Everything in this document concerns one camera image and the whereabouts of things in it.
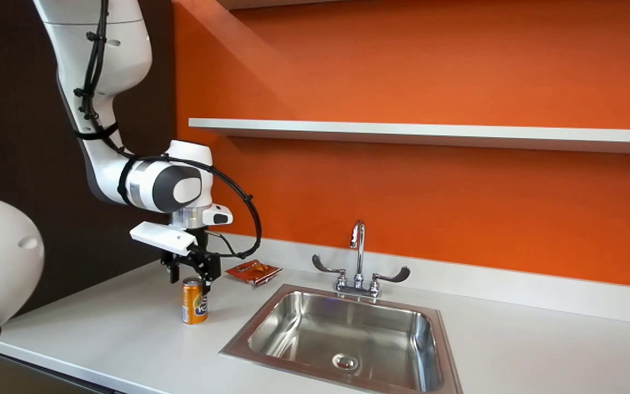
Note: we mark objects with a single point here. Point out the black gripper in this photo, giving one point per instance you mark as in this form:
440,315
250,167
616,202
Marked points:
200,259

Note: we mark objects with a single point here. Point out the orange bottle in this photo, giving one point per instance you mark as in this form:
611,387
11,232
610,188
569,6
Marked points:
195,299

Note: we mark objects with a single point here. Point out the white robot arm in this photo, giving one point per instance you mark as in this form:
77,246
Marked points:
103,88

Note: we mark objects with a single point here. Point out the stainless steel sink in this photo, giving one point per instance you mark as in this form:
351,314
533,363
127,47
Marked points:
345,339

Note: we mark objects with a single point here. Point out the dark wood cabinet panel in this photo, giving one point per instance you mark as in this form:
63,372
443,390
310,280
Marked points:
16,110

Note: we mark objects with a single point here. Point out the overhead cabinet underside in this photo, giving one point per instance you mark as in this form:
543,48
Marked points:
278,2

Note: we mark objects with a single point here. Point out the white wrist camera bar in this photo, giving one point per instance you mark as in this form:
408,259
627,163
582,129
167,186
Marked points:
162,236

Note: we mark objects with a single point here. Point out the white wall shelf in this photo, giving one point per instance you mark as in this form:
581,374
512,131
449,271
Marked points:
431,135

